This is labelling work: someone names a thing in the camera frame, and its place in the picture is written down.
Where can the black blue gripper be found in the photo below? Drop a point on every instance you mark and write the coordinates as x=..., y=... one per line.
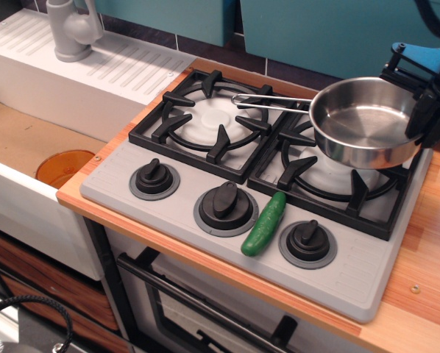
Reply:
x=416, y=69

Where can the stainless steel saucepan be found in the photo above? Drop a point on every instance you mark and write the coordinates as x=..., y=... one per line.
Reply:
x=359, y=122

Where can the black right stove knob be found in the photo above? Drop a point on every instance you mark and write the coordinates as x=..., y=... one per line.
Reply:
x=308, y=245

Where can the black stove knob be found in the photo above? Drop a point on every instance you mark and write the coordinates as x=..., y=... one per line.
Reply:
x=226, y=211
x=308, y=245
x=154, y=181

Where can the green toy pickle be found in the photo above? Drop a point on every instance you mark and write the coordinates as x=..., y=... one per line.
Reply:
x=265, y=227

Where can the black middle stove knob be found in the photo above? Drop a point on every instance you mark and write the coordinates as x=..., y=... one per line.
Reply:
x=226, y=211

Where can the grey toy stove top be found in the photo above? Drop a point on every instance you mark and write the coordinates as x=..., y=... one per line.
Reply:
x=353, y=284

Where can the black left stove knob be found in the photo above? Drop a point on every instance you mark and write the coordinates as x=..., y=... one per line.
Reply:
x=154, y=181

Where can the black right burner grate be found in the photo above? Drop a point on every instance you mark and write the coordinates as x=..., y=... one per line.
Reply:
x=369, y=201

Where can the black burner grate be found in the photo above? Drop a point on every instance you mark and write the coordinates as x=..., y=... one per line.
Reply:
x=157, y=132
x=369, y=201

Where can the white left burner disc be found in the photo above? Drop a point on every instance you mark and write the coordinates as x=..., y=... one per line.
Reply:
x=209, y=114

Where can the black left burner grate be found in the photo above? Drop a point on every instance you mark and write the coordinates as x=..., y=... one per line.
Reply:
x=157, y=132

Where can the grey toy faucet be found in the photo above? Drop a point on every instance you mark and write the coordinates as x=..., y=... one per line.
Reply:
x=73, y=33

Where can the orange plastic plate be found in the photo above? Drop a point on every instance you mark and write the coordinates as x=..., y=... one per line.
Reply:
x=59, y=168

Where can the white toy sink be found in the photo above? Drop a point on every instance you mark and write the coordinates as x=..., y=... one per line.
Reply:
x=48, y=106

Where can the wood grain drawer front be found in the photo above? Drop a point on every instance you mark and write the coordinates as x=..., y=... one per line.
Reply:
x=25, y=271

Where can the oven door with black handle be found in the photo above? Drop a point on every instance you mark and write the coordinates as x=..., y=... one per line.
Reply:
x=189, y=311

